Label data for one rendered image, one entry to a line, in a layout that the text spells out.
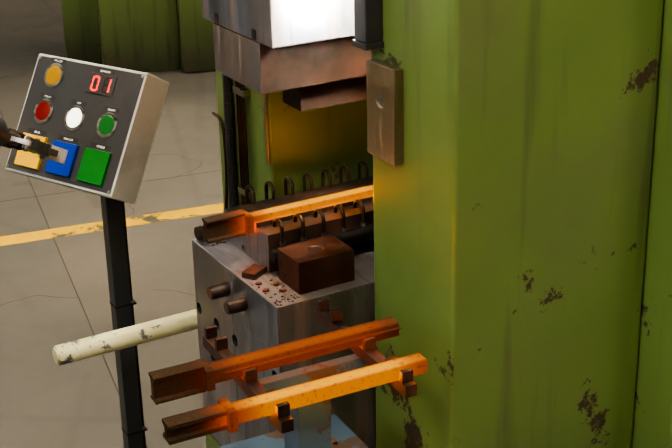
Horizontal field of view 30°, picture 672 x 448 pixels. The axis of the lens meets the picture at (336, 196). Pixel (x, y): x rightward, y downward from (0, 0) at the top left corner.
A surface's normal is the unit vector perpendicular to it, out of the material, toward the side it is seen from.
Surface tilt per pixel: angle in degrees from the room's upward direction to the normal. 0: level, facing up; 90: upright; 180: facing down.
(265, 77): 90
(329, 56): 90
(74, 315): 0
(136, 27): 90
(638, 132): 90
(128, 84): 60
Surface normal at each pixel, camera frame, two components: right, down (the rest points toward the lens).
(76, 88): -0.51, -0.20
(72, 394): -0.02, -0.93
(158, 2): 0.23, 0.34
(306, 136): 0.50, 0.30
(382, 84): -0.87, 0.20
